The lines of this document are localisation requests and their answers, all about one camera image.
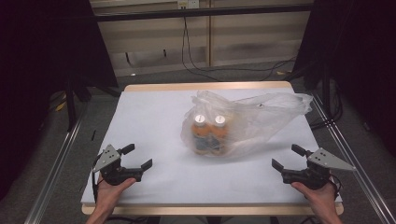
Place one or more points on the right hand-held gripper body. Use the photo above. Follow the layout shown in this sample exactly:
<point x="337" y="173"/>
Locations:
<point x="314" y="177"/>

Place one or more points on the person's right hand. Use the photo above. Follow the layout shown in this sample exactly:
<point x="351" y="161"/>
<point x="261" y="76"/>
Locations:
<point x="322" y="199"/>

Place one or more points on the person's left hand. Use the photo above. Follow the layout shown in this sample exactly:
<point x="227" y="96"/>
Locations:
<point x="109" y="194"/>

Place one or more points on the orange drink bottle white cap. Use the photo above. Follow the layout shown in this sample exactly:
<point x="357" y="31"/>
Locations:
<point x="200" y="133"/>
<point x="219" y="133"/>

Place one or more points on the black curtain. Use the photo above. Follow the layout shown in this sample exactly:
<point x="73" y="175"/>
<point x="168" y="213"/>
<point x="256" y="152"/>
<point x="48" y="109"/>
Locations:
<point x="40" y="62"/>
<point x="358" y="62"/>

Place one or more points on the white table mat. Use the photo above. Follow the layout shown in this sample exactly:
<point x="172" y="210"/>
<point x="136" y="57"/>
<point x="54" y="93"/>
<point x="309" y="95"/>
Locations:
<point x="146" y="124"/>

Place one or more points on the clear plastic bag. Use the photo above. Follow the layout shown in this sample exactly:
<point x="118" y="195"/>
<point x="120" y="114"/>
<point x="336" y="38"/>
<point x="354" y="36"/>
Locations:
<point x="255" y="121"/>

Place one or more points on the black stand pole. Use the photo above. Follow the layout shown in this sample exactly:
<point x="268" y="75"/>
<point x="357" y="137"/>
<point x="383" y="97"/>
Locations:
<point x="70" y="105"/>

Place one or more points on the white wall socket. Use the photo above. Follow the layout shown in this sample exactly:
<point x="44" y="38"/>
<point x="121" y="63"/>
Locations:
<point x="188" y="3"/>

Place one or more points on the small black stick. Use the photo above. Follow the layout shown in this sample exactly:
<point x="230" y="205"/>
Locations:
<point x="93" y="134"/>

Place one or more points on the metal floor rail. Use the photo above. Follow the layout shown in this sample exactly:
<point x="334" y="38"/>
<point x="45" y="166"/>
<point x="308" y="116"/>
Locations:
<point x="358" y="161"/>
<point x="53" y="174"/>

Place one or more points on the black horizontal bar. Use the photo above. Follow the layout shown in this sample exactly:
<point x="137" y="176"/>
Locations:
<point x="202" y="12"/>

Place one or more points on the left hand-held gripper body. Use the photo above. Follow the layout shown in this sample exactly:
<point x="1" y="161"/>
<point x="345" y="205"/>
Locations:
<point x="109" y="161"/>

